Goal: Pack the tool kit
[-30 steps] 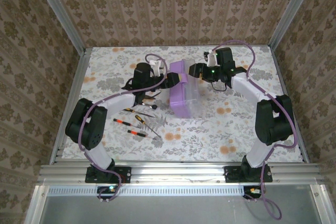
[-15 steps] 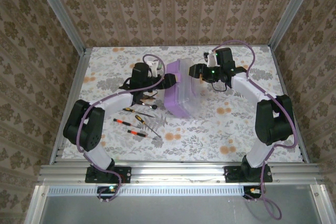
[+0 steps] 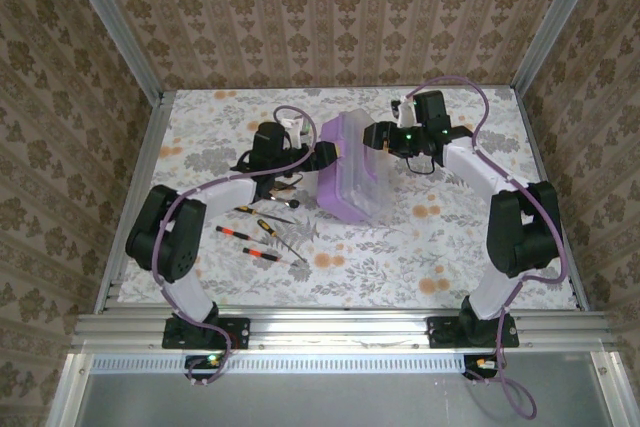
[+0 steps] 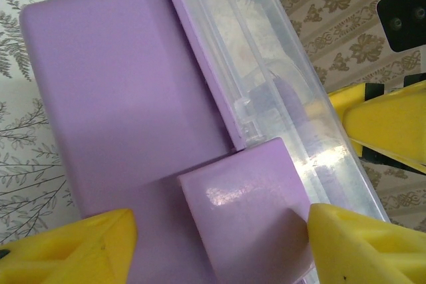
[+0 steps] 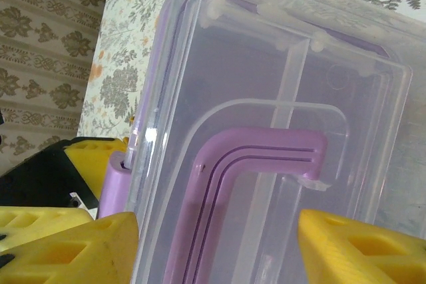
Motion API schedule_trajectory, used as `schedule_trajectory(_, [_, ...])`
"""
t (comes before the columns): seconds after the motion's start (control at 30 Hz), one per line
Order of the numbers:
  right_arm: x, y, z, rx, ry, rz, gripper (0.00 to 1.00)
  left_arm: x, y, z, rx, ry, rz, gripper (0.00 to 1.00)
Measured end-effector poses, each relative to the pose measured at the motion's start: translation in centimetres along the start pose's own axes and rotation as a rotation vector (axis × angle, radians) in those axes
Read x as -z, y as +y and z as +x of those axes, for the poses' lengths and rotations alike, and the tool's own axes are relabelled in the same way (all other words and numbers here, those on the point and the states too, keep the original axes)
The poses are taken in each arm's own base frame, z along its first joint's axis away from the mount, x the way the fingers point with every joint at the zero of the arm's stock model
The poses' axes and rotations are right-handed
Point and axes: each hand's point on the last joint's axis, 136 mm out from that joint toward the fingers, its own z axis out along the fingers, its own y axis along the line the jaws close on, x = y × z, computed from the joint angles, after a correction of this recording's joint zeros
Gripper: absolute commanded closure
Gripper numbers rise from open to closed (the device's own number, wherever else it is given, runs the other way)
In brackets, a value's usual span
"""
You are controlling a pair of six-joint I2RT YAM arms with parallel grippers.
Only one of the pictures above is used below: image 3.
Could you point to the purple plastic tool box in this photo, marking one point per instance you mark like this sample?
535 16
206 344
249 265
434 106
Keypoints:
345 197

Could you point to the yellow black screwdriver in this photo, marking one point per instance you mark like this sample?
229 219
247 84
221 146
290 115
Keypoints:
265 227
246 209

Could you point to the red black slim screwdriver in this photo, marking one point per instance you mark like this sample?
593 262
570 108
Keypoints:
230 231
255 252

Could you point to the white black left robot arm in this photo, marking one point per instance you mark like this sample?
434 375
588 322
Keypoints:
225 197

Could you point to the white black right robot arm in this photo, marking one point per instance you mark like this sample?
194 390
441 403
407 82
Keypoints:
475 167

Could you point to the floral printed tablecloth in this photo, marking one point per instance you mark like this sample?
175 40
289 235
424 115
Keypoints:
350 272

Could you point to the long aluminium base beam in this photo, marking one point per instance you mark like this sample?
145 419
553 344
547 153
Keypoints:
340 329

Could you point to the grey metal shelf panel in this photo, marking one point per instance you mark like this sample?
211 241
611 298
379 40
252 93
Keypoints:
325 402

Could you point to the right aluminium side rail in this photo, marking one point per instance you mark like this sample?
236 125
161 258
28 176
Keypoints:
536 147

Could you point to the aluminium side rail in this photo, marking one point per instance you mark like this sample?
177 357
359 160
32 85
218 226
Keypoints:
536 147
135 197

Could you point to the left aluminium side rail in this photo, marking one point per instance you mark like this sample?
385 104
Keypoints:
135 197

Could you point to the right aluminium corner post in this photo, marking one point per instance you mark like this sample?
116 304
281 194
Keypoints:
556 22

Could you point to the aluminium corner post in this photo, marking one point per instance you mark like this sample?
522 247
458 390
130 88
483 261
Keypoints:
112 22
556 22

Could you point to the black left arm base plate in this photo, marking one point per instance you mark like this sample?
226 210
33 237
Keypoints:
240 334

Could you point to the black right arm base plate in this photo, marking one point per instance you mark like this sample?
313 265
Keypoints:
440 334

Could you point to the left aluminium corner post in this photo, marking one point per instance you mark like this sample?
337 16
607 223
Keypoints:
112 22

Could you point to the aluminium frame strut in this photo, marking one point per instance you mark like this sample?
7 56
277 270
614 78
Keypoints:
610 392
67 392

